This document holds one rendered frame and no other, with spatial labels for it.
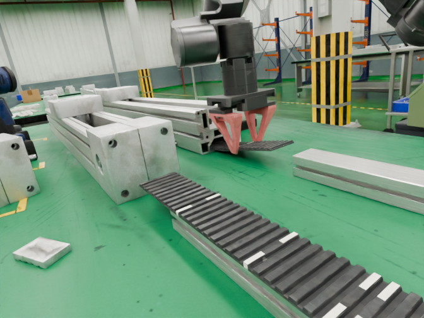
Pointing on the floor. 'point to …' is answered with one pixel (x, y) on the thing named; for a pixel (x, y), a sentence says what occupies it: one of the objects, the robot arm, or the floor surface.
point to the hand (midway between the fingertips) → (245, 145)
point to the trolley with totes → (402, 106)
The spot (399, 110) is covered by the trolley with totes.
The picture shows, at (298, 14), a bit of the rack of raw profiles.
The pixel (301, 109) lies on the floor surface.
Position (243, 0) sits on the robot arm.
